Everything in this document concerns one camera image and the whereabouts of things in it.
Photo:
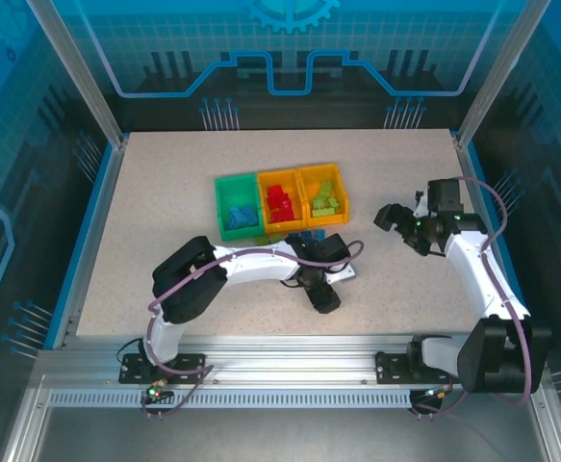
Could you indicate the blue lego brick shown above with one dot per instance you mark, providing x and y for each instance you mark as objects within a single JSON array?
[
  {"x": 248, "y": 212},
  {"x": 246, "y": 223},
  {"x": 319, "y": 234},
  {"x": 306, "y": 235},
  {"x": 234, "y": 215},
  {"x": 293, "y": 236}
]

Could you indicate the small green lego brick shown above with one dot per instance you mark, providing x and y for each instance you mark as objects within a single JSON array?
[
  {"x": 326, "y": 187},
  {"x": 275, "y": 238}
]

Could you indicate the yellow plastic bin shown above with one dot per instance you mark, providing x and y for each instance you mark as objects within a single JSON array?
[
  {"x": 311, "y": 178},
  {"x": 287, "y": 177}
]

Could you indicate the green plastic bin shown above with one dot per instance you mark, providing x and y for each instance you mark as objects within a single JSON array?
[{"x": 224, "y": 187}]

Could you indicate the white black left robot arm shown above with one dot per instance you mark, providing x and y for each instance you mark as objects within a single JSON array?
[{"x": 251, "y": 264}]

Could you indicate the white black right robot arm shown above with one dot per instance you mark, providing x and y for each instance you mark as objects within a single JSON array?
[{"x": 472, "y": 269}]

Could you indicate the aluminium mounting beam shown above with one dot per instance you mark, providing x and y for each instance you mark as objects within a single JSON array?
[{"x": 285, "y": 358}]

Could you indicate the small controller board with LED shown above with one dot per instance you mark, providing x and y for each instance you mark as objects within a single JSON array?
[
  {"x": 157, "y": 393},
  {"x": 436, "y": 393}
]

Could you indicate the grey metal lower shelf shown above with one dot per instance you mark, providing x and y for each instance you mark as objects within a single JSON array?
[{"x": 285, "y": 438}]

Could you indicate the aluminium side rail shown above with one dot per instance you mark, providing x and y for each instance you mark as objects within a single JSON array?
[
  {"x": 476, "y": 192},
  {"x": 95, "y": 240}
]

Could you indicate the blue frame edge strip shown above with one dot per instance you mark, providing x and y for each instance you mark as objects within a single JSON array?
[
  {"x": 485, "y": 192},
  {"x": 83, "y": 240}
]

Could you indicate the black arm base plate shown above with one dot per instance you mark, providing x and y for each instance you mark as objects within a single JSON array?
[
  {"x": 390, "y": 368},
  {"x": 191, "y": 366}
]

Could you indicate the aluminium frame post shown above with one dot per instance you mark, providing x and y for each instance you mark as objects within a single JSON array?
[
  {"x": 81, "y": 72},
  {"x": 496, "y": 72}
]

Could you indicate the aluminium lower frame rail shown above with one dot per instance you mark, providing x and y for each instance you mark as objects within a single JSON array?
[
  {"x": 556, "y": 428},
  {"x": 27, "y": 423}
]

